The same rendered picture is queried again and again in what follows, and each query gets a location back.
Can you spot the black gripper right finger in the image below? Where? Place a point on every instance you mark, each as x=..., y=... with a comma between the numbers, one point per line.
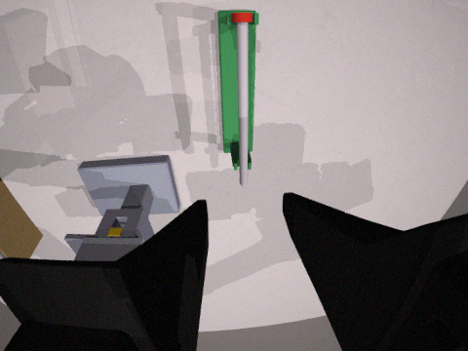
x=367, y=275

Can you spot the grey pin with red cap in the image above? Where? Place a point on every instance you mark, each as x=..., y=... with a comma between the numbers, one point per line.
x=243, y=20

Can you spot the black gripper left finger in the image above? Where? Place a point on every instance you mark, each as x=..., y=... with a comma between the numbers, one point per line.
x=154, y=293

